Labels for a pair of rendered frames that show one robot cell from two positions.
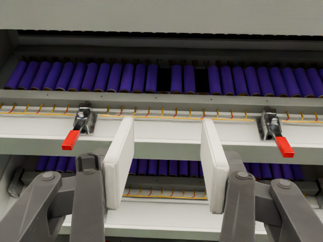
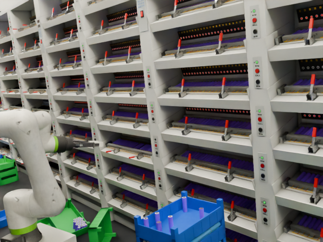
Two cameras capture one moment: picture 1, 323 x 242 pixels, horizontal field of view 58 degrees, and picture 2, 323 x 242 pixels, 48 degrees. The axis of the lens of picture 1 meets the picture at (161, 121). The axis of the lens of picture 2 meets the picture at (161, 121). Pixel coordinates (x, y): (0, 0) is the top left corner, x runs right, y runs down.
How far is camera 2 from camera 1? 213 cm
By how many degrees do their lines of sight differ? 51
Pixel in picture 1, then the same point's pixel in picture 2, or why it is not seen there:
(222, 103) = (136, 151)
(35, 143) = (108, 154)
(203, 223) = (135, 186)
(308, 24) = (136, 133)
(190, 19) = (123, 131)
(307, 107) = (148, 153)
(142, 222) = (125, 183)
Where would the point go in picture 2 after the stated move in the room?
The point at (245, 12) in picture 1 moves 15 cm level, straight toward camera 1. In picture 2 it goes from (128, 130) to (105, 135)
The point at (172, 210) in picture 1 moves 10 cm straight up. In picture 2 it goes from (132, 182) to (130, 168)
